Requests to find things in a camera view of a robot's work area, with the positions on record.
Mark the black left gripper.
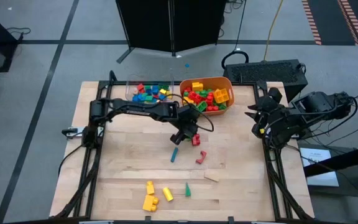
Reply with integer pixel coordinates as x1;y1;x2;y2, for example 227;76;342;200
170;105;202;146

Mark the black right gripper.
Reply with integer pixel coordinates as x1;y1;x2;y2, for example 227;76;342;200
244;95;284;139

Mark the yellow hollow block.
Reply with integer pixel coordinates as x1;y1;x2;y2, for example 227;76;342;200
213;88;231;104

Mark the large red block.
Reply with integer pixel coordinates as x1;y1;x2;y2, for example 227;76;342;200
188;91;202;103

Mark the wooden plank block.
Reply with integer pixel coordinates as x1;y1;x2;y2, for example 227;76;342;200
203;170;220;183

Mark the yellow cylinder block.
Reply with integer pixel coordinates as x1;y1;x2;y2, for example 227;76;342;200
162;187;174;202

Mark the large yellow stud block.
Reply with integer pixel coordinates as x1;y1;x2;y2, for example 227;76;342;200
142;194;160;213

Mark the orange plastic bin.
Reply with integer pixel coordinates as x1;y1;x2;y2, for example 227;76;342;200
179;77;235;116

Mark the red arch block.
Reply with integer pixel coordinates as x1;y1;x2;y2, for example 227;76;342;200
195;151;208;165

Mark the black computer case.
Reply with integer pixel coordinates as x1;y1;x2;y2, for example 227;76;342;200
223;58;309;103

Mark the clear plastic bin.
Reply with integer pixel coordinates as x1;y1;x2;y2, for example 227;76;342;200
125;74;175;104

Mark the white paper sheet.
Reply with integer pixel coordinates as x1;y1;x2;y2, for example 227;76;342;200
299;147;340;187

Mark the black side desk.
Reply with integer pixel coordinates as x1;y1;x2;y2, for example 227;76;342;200
303;141;358;200

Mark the black partition screen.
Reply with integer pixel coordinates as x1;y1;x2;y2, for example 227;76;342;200
115;0;227;65

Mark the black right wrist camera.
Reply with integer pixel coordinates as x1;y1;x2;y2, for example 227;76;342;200
268;86;283;101

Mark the yellow hanging cable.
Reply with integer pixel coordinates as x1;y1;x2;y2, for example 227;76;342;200
262;0;285;62

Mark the black hanging cable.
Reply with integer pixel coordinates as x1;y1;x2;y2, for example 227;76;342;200
221;0;250;71

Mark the orange striped cable ramp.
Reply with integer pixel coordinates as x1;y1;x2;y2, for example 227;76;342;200
336;0;358;46
301;0;322;46

